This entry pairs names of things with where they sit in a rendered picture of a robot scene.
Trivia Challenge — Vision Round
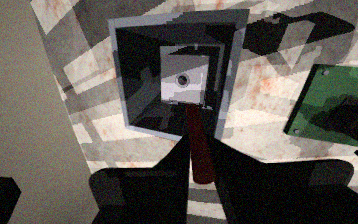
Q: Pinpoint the dark red peg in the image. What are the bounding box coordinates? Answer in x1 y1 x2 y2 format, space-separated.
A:
186 103 217 184

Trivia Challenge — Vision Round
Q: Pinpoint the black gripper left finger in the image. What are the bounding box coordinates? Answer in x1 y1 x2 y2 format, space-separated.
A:
88 134 190 224

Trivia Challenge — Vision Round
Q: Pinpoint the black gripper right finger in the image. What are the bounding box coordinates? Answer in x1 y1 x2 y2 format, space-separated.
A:
206 134 354 224

